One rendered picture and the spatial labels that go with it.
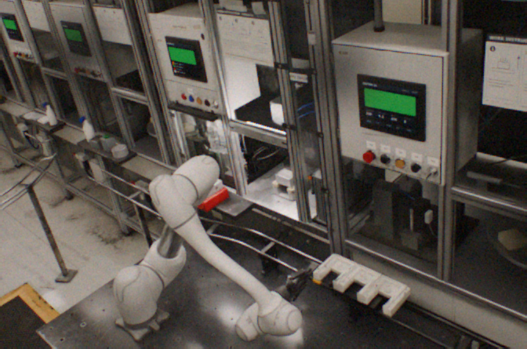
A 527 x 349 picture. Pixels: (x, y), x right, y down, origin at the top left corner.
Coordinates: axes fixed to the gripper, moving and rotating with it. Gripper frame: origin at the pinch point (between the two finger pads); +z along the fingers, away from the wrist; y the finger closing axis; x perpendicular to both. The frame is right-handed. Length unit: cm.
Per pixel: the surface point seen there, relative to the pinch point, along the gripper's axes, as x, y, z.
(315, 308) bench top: -1.2, -19.8, -1.4
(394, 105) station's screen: -31, 74, 17
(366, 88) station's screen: -21, 78, 17
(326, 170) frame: 3.5, 36.5, 20.5
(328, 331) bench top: -13.1, -19.7, -8.2
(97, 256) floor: 213, -88, -6
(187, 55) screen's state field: 77, 78, 17
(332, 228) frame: 4.4, 6.0, 21.3
